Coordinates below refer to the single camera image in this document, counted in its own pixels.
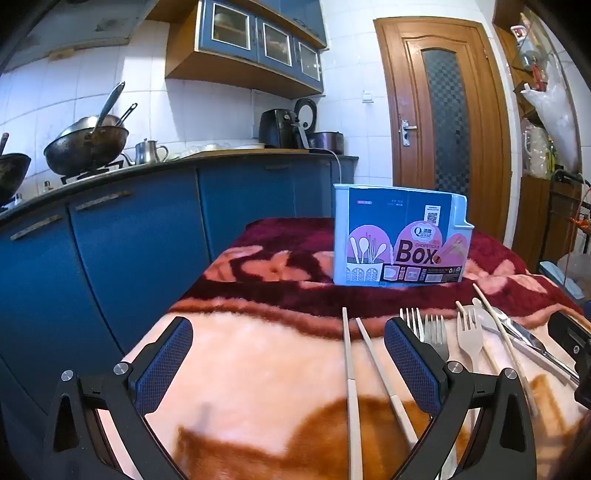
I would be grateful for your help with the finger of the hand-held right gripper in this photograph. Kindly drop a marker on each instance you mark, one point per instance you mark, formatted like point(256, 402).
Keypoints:
point(570, 337)

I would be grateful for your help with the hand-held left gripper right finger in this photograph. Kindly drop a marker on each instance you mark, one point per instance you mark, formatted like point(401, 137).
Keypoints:
point(411, 364)

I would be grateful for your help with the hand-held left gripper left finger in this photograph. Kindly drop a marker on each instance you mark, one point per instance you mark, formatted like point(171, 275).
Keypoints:
point(164, 364)

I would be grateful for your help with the white plastic fork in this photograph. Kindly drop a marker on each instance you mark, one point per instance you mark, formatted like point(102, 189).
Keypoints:
point(471, 337)

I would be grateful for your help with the white plastic spoon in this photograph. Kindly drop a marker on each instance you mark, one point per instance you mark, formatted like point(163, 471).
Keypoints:
point(489, 316)

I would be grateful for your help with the light blue utensil holder box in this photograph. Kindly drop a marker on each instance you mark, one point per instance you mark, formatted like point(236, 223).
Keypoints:
point(392, 217)

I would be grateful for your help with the light blue plastic box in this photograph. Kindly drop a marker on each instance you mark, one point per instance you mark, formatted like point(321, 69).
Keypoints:
point(561, 281)

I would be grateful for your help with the red and pink printed blanket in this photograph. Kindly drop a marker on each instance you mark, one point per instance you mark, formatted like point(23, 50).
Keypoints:
point(277, 360)

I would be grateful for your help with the wooden shelf unit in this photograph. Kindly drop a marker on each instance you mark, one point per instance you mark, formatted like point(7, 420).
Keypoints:
point(535, 217)

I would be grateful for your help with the blue kitchen base cabinets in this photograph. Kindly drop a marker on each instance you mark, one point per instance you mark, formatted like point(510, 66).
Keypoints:
point(138, 240)

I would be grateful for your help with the black metal cart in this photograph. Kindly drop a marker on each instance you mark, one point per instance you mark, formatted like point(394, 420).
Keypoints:
point(565, 175)

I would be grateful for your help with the white plastic jug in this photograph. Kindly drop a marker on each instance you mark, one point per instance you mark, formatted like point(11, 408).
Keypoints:
point(535, 152)

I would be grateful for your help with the gas stove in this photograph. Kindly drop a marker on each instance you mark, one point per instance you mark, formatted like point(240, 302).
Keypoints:
point(92, 174)

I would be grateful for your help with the steel kettle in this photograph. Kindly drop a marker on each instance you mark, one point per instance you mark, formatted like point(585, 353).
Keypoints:
point(147, 152)

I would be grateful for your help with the white plastic bag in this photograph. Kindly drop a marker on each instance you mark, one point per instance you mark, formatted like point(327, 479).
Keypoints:
point(554, 120)

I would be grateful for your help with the wooden cutting board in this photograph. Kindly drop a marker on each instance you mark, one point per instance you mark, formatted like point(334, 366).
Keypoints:
point(221, 154)

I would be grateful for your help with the group of glass cups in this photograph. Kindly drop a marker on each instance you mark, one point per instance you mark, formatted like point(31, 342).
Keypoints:
point(203, 148)

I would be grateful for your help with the dark metal wok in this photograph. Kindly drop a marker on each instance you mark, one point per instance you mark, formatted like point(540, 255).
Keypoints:
point(83, 147)

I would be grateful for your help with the white dish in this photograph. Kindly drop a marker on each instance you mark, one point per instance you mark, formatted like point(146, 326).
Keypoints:
point(249, 146)

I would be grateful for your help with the dark rice cooker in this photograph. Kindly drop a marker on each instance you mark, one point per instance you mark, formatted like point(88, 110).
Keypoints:
point(328, 141)

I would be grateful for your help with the dark cooking pan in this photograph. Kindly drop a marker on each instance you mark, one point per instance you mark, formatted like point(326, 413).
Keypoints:
point(11, 175)

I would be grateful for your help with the metal cooking spatula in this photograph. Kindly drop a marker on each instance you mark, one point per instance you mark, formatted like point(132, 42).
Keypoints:
point(127, 114)

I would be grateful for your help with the black air fryer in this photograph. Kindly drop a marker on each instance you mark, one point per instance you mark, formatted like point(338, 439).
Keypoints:
point(274, 129)

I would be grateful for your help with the red bottle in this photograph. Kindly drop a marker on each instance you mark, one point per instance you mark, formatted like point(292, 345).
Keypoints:
point(539, 76)

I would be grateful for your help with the brown wooden door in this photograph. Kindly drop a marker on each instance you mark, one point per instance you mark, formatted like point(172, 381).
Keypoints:
point(406, 92)

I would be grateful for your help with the red and white jar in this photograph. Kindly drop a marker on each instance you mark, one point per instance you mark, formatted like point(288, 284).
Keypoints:
point(519, 34)

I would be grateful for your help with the range hood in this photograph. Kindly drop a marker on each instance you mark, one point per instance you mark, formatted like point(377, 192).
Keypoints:
point(69, 27)

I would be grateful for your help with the white light switch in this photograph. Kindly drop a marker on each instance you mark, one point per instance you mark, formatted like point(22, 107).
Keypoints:
point(368, 97)

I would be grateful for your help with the blue and wood wall cabinet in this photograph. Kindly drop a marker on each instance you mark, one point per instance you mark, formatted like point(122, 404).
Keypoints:
point(231, 69)

